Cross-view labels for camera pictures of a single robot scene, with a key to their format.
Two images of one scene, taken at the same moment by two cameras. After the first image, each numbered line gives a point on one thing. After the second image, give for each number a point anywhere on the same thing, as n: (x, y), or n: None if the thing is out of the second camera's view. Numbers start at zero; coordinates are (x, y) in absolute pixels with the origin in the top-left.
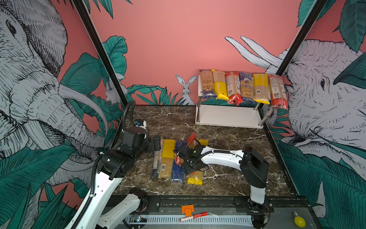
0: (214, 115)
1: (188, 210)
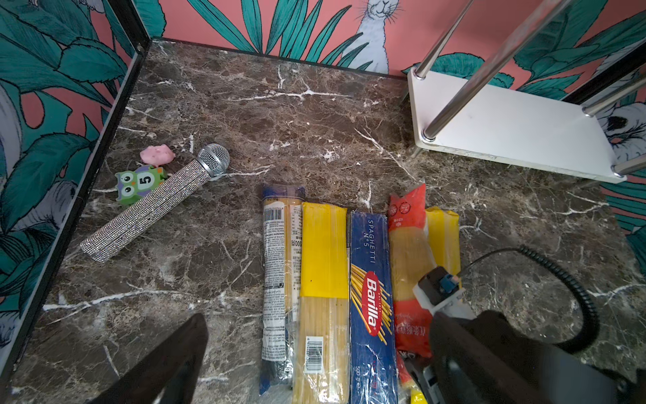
0: (479, 119)
1: None
